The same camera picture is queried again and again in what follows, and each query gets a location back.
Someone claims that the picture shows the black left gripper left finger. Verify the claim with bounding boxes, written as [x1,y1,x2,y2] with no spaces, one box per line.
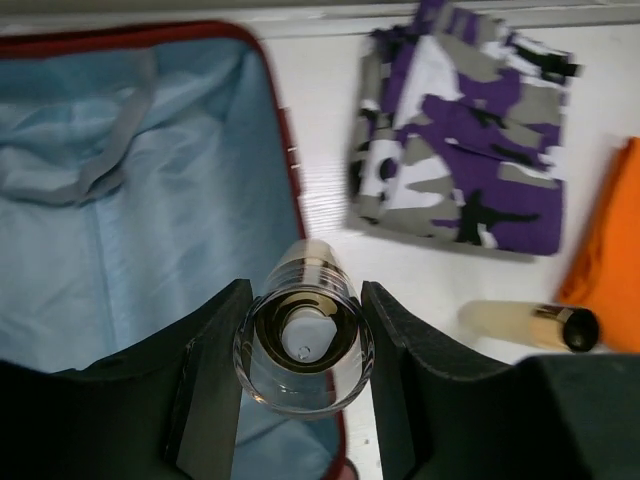
[1,280,252,479]

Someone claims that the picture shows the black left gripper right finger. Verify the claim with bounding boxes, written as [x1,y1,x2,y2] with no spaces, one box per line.
[361,282,639,479]

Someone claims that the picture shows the clear bottle with pump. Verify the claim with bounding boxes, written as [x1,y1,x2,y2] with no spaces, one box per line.
[233,239,375,419]

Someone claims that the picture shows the yellow bottle with gold cap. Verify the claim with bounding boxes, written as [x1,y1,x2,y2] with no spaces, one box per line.
[458,300,601,353]

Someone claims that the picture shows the orange garment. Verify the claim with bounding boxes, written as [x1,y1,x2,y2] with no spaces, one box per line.
[555,137,640,353]

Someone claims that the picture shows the red hard-shell suitcase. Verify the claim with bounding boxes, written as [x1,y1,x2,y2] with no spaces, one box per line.
[1,21,348,479]

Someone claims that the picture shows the purple camouflage garment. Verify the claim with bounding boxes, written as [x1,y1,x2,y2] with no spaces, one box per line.
[349,1,580,256]

